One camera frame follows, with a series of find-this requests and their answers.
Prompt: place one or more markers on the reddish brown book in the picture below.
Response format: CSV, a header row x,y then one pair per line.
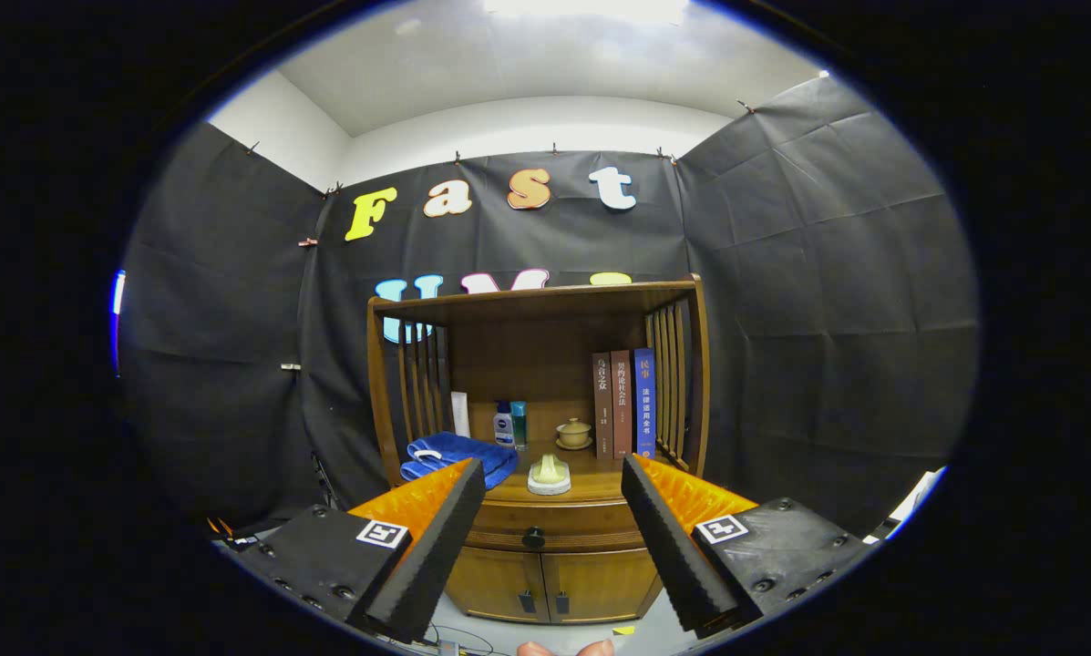
x,y
622,405

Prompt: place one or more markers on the dark brown book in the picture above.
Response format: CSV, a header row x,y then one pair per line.
x,y
602,405

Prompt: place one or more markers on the wooden drawer with black knob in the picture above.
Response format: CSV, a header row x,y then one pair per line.
x,y
581,521

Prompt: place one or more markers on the white tube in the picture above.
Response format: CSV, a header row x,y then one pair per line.
x,y
459,415

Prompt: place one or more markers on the teal bottle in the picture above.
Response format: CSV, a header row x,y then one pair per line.
x,y
519,426

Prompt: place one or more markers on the black floor device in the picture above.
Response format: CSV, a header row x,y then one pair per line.
x,y
235,538

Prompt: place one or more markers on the white bottle with blue cap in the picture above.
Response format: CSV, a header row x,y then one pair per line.
x,y
503,428

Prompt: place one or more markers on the blue book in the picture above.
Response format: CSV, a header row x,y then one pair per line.
x,y
644,405

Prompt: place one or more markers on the wooden cabinet door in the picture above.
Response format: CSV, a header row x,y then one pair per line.
x,y
495,583
600,583

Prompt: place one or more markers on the black backdrop cloth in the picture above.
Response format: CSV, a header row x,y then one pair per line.
x,y
828,319

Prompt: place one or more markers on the blue folded towel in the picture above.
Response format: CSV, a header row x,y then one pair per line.
x,y
463,451

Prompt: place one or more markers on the white paper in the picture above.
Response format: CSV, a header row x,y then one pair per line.
x,y
923,492

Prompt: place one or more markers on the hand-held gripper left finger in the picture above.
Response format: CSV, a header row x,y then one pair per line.
x,y
436,547

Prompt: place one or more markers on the wooden cabinet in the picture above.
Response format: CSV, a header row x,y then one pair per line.
x,y
527,364

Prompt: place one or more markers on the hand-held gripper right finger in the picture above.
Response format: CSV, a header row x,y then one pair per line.
x,y
668,547

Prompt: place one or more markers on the wooden countertop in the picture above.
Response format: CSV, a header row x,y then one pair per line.
x,y
600,478

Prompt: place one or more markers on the beige lidded teacup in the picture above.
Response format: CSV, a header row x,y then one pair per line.
x,y
573,433

